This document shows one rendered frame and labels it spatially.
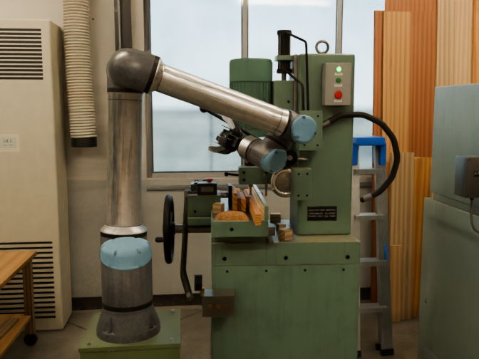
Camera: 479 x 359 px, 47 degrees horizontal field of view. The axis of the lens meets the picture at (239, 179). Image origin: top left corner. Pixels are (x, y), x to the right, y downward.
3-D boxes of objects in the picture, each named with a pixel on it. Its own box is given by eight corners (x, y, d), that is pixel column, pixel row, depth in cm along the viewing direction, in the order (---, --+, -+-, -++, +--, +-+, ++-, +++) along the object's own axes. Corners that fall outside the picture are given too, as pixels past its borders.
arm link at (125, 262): (102, 310, 157) (99, 249, 155) (100, 291, 174) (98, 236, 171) (155, 305, 161) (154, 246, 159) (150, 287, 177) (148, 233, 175)
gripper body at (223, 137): (221, 123, 203) (241, 133, 195) (237, 129, 209) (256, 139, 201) (212, 142, 204) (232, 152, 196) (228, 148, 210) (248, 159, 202)
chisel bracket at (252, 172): (238, 186, 233) (238, 165, 232) (271, 185, 234) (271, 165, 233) (239, 188, 226) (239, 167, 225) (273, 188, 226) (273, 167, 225)
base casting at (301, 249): (211, 238, 255) (211, 219, 253) (334, 237, 258) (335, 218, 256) (211, 266, 210) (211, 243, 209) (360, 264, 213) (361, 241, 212)
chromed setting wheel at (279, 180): (269, 196, 220) (269, 166, 218) (300, 196, 220) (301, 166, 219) (270, 198, 217) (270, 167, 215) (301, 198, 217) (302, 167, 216)
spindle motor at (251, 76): (228, 135, 235) (228, 61, 231) (269, 135, 236) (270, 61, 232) (229, 137, 218) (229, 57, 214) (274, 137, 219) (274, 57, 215)
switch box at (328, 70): (321, 105, 216) (322, 63, 214) (346, 105, 217) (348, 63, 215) (324, 105, 210) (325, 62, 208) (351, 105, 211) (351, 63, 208)
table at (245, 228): (190, 208, 261) (190, 195, 260) (255, 207, 263) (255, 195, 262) (184, 238, 201) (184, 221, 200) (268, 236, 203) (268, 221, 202)
